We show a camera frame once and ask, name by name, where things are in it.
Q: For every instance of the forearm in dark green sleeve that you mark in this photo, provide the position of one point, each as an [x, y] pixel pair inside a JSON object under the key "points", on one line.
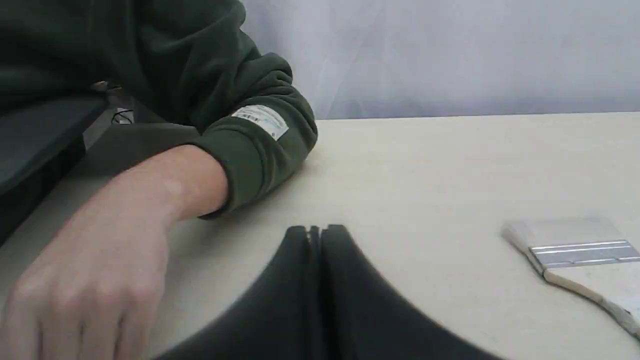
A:
{"points": [[188, 61]]}

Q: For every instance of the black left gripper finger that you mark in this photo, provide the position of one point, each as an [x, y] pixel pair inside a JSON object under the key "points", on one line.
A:
{"points": [[368, 319], [277, 318]]}

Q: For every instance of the wide wooden paint brush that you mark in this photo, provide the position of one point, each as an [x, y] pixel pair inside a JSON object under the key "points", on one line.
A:
{"points": [[585, 256]]}

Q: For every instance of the person's bare hand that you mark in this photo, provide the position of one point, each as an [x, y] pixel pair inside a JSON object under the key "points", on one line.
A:
{"points": [[92, 293]]}

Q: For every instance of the dark grey side shelf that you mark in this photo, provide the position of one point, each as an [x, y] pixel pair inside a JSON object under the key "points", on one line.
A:
{"points": [[33, 136]]}

